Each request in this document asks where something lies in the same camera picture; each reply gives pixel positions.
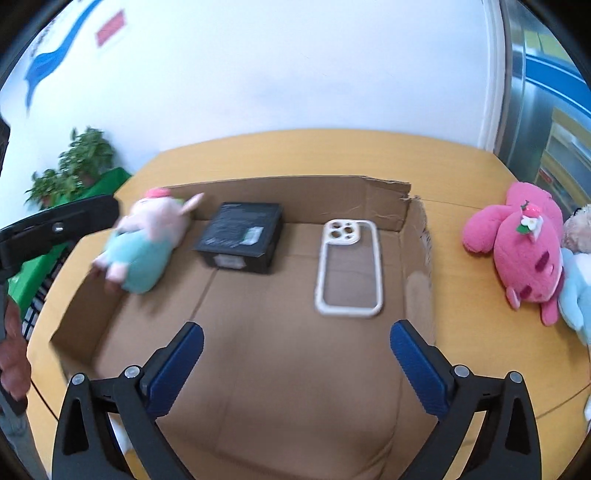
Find white clear phone case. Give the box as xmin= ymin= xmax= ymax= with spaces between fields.
xmin=315 ymin=219 xmax=385 ymax=319

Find person's left hand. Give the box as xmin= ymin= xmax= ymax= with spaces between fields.
xmin=0 ymin=300 xmax=33 ymax=403

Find metal door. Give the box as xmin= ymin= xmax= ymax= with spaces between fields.
xmin=496 ymin=0 xmax=591 ymax=222

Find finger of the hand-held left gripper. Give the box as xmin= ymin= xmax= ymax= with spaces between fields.
xmin=0 ymin=195 xmax=122 ymax=278

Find red wall sign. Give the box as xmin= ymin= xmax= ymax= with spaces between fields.
xmin=95 ymin=10 xmax=127 ymax=47

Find small potted green plant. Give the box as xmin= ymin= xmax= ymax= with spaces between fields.
xmin=24 ymin=168 xmax=70 ymax=208

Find blue wall decal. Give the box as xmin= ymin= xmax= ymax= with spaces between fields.
xmin=23 ymin=0 xmax=105 ymax=109

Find pink strawberry bear plush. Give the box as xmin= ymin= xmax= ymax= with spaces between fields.
xmin=462 ymin=181 xmax=565 ymax=327

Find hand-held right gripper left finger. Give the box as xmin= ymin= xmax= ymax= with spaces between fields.
xmin=52 ymin=322 xmax=205 ymax=480

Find black chairs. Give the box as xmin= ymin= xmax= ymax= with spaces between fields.
xmin=21 ymin=258 xmax=70 ymax=340

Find large potted green plant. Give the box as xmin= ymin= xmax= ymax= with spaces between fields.
xmin=58 ymin=127 xmax=116 ymax=185

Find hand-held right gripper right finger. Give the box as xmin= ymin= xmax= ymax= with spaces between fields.
xmin=390 ymin=319 xmax=542 ymax=480

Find black product box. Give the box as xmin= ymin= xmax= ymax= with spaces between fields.
xmin=192 ymin=202 xmax=284 ymax=275

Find wooden desktop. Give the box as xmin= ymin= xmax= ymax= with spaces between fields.
xmin=21 ymin=129 xmax=591 ymax=480

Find brown cardboard box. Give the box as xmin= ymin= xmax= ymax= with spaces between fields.
xmin=48 ymin=174 xmax=437 ymax=480

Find pink pig plush teal dress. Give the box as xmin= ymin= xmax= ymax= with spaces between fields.
xmin=92 ymin=187 xmax=206 ymax=295

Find light blue plush toy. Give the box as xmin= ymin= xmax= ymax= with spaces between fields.
xmin=558 ymin=203 xmax=591 ymax=347

